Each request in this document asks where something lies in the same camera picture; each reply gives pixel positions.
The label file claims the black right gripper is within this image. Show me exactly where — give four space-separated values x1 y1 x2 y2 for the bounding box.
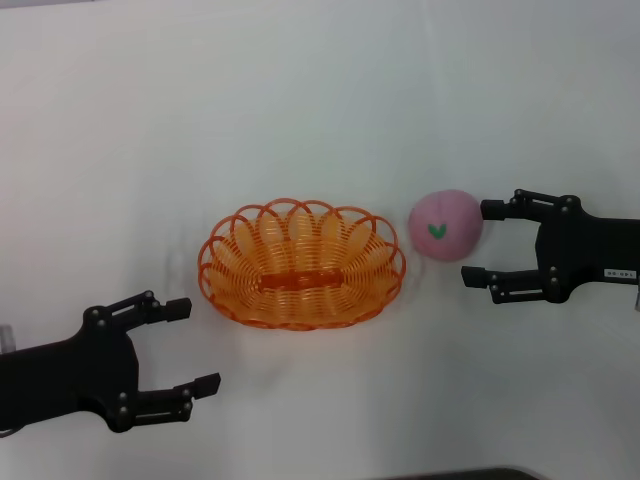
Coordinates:
460 188 640 306

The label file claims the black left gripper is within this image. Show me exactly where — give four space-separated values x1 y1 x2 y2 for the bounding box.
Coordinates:
0 290 222 434

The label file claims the pink peach with green mark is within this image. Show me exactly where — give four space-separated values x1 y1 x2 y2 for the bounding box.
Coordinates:
408 188 485 263

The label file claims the orange woven plastic basket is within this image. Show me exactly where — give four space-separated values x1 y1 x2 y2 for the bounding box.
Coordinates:
197 197 407 332

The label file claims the dark curved robot base edge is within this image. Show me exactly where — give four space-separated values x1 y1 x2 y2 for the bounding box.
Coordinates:
384 467 544 480

